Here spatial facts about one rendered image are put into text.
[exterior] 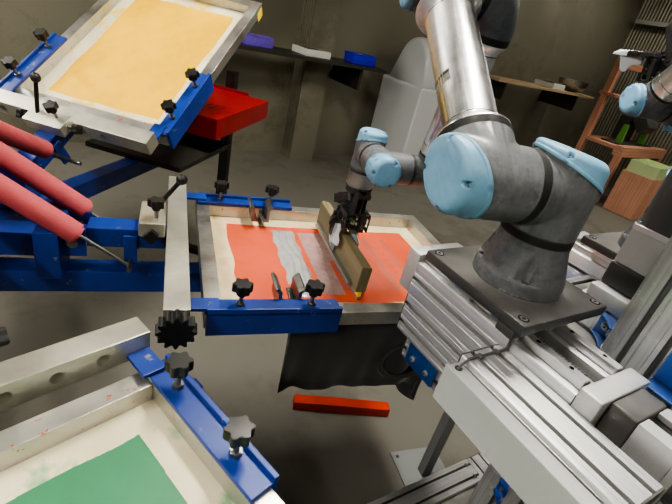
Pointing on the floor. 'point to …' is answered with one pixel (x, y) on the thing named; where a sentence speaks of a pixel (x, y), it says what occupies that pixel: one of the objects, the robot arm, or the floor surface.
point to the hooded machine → (407, 99)
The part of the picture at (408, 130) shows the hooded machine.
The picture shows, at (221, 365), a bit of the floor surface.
